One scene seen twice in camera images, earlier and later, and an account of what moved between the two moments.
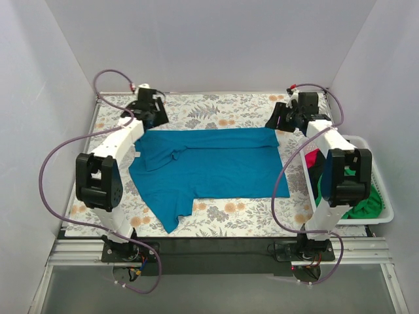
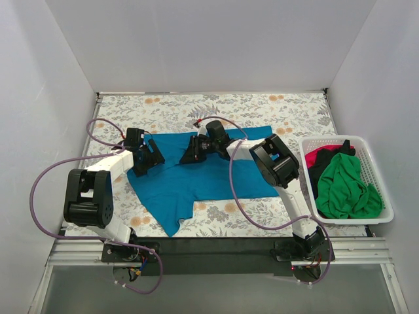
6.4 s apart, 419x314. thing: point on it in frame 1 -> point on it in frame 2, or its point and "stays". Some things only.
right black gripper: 281,117 -> 197,148
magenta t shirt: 311,157 stays
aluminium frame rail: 78,252 stays
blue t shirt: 172,169 stays
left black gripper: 156,115 -> 148,157
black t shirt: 315,173 stays
